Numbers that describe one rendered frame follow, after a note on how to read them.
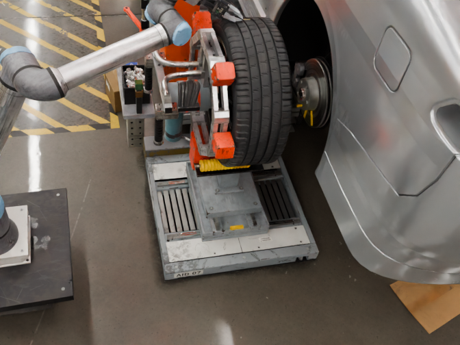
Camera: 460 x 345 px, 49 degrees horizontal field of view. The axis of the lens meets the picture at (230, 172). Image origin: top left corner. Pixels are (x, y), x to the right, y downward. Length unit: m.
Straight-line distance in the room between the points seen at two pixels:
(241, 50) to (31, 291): 1.33
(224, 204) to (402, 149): 1.29
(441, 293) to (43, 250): 2.05
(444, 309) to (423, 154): 1.56
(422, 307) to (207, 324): 1.13
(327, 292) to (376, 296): 0.26
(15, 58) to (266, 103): 0.94
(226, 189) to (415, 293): 1.15
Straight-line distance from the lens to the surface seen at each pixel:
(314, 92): 2.35
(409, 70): 1.56
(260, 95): 2.02
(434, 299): 2.98
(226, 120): 2.04
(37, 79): 1.88
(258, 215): 2.75
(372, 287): 2.87
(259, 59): 2.04
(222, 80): 1.95
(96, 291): 2.64
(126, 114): 2.76
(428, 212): 1.61
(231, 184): 2.72
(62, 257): 2.40
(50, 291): 2.33
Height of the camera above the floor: 2.32
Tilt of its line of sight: 48 degrees down
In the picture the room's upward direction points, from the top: 11 degrees clockwise
